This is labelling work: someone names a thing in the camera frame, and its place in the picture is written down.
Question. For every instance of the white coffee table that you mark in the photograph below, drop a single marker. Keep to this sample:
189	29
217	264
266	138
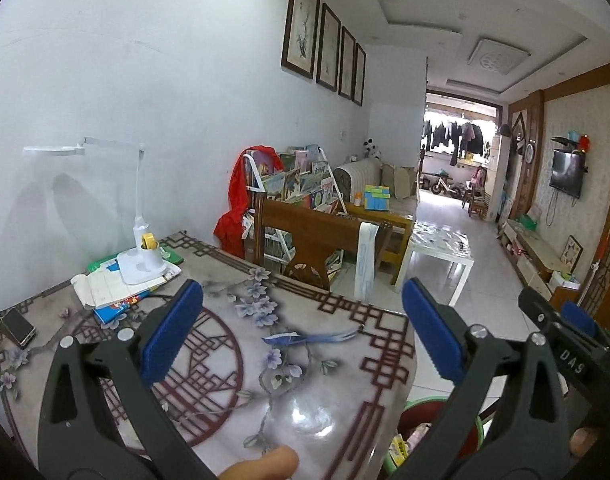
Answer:
443	243

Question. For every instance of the low tv cabinet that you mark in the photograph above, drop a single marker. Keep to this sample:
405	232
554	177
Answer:
537	264

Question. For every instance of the yellow wrapper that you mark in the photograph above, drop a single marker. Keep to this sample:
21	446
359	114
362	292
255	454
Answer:
398	451

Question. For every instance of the green rimmed trash bin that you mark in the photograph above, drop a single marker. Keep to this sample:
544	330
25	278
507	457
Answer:
414	424

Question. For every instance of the right hand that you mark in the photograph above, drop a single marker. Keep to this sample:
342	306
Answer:
278	464

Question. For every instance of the white mop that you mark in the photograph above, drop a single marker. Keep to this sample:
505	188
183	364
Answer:
585	299

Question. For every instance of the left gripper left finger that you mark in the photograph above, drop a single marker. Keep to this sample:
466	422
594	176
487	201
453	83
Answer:
78	438

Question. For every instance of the stack of books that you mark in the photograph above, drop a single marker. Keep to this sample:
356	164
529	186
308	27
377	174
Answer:
105	293

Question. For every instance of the balance bike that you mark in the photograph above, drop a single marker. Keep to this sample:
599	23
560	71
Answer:
445	185

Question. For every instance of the black phone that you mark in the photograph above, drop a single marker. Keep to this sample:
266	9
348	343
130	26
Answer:
17	327

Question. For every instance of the white bookshelf with books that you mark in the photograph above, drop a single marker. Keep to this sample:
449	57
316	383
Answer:
306	180

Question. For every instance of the brown wooden chair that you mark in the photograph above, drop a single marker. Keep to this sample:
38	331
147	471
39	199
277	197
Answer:
315	237

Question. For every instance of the patterned tablecloth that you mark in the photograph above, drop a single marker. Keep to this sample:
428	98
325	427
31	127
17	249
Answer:
269	362

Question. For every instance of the colourful box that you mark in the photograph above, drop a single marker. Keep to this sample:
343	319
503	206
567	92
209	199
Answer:
376	198

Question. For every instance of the white towel on chair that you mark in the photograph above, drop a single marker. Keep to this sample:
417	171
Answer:
365	261

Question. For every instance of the wooden bench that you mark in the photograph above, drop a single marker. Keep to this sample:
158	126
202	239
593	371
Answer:
393	235

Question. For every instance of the wall television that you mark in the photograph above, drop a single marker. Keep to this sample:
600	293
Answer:
567	172

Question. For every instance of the red cloth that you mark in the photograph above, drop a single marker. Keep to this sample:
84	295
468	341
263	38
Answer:
229	227

